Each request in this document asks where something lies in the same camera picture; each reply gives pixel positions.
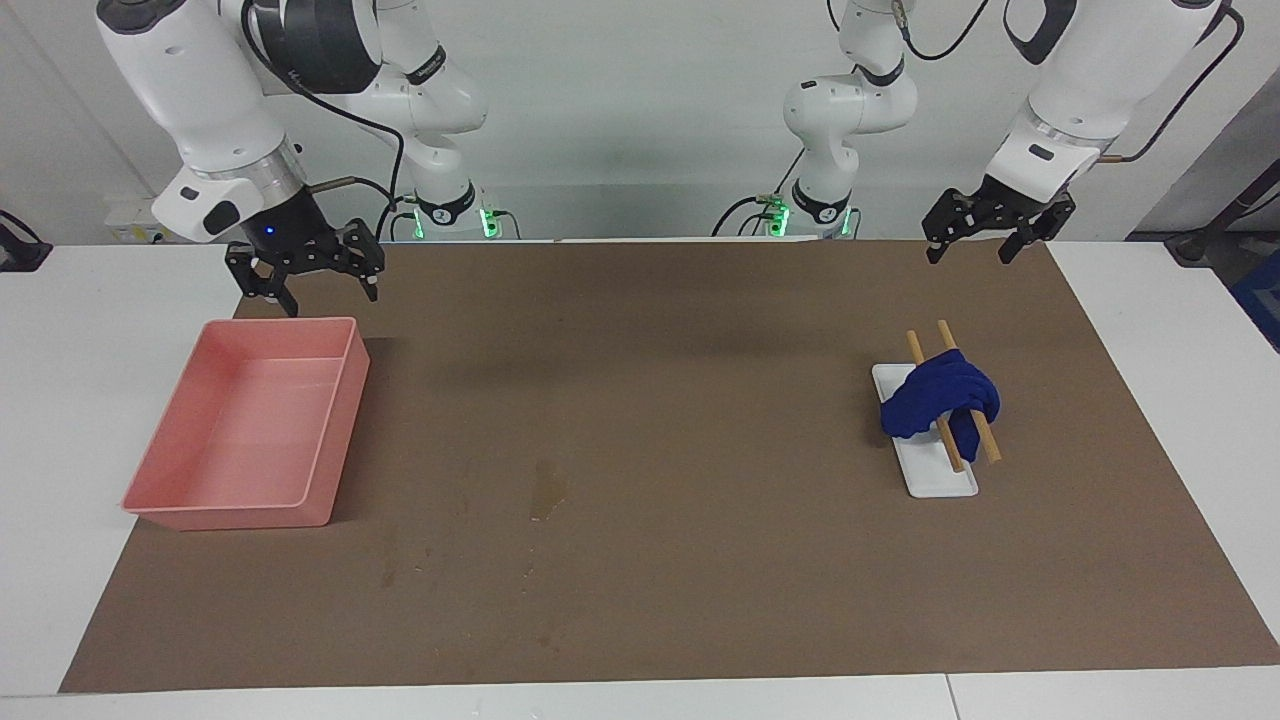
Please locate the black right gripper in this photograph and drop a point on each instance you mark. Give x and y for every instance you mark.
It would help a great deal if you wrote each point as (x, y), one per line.
(295, 235)

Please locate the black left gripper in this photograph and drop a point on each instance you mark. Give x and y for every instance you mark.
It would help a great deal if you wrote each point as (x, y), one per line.
(1005, 210)

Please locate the blue towel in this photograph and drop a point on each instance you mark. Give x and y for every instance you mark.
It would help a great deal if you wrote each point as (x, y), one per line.
(940, 395)

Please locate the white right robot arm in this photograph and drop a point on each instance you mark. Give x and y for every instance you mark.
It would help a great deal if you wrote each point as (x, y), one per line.
(200, 90)

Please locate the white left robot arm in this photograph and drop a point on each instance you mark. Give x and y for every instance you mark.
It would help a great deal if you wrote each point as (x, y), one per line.
(1080, 90)

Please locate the water spill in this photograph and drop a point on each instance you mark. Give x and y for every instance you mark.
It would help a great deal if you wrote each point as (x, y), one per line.
(547, 495)

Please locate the wooden rack rod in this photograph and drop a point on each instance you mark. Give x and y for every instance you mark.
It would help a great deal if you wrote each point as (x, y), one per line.
(945, 333)
(914, 346)

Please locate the pink plastic bin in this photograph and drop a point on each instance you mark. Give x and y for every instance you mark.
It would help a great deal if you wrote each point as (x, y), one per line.
(250, 420)

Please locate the white power strip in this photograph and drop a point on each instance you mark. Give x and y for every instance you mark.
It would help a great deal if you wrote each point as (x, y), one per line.
(128, 218)

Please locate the black tripod stand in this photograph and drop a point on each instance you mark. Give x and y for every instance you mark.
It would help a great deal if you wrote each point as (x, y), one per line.
(1195, 248)

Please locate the blue box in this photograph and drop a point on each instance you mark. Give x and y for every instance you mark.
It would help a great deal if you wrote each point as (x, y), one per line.
(1262, 300)

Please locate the brown table mat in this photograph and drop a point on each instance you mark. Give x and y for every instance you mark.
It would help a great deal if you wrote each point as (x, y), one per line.
(700, 420)

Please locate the black clamp mount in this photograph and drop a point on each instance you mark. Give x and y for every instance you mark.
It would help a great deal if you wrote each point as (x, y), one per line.
(20, 255)

